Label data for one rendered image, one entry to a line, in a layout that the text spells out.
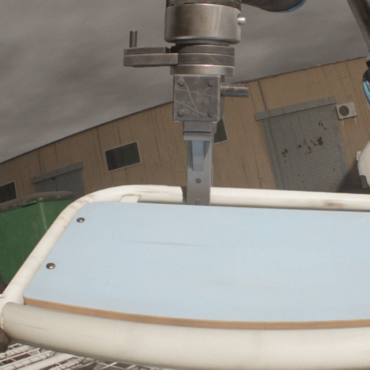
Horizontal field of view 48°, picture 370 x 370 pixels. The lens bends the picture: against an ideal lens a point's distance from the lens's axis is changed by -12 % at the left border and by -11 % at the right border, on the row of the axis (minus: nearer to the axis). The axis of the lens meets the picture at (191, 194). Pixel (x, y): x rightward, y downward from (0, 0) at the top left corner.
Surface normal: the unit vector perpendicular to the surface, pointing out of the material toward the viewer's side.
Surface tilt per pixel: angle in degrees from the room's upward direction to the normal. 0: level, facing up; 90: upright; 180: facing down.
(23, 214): 94
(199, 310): 28
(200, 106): 103
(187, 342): 53
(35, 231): 94
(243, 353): 75
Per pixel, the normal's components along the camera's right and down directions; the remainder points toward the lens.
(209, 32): 0.11, 0.25
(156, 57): -0.11, 0.25
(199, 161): -0.11, 0.70
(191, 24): -0.33, 0.22
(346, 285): 0.00, -0.91
